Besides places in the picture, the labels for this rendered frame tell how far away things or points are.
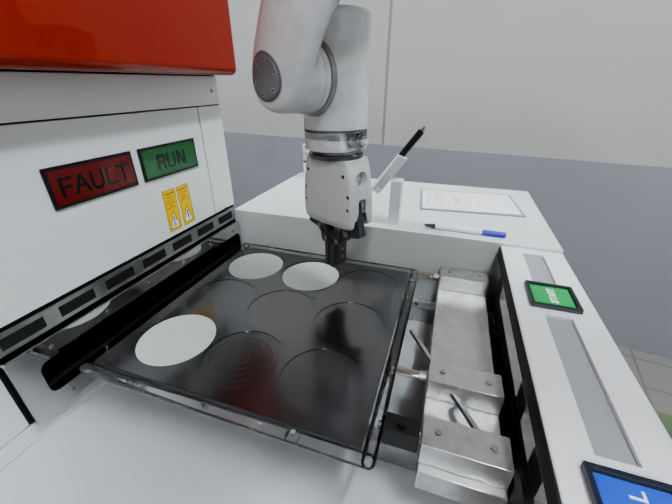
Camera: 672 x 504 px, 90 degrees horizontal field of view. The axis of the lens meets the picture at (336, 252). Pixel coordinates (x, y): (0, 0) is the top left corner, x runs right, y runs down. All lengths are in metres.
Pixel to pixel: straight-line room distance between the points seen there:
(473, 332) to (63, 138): 0.59
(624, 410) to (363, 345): 0.26
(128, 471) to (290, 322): 0.25
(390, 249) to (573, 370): 0.36
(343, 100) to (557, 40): 1.50
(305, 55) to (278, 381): 0.35
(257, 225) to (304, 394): 0.43
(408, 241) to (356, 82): 0.31
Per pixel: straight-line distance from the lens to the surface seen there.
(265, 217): 0.72
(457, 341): 0.52
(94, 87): 0.55
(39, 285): 0.52
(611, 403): 0.40
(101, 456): 0.53
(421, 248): 0.64
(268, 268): 0.64
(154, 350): 0.51
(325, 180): 0.47
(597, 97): 1.87
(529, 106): 1.85
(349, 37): 0.43
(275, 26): 0.38
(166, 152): 0.61
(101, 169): 0.54
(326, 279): 0.59
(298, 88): 0.38
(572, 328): 0.48
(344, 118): 0.43
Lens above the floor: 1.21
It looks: 27 degrees down
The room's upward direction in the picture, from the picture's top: straight up
